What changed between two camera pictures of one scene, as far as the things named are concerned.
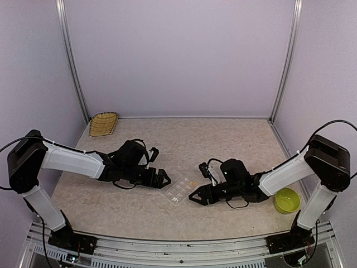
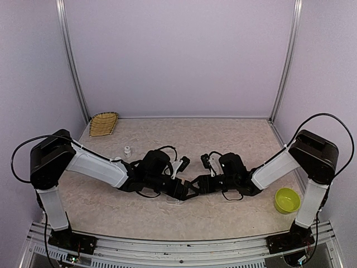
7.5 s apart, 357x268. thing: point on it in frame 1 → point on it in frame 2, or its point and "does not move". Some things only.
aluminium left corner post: x=61 y=15 does not move
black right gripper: x=202 y=192 → x=202 y=178
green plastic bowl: x=286 y=200 does not move
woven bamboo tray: x=102 y=124 does not move
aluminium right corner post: x=297 y=16 does not move
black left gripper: x=150 y=181 → x=182 y=195
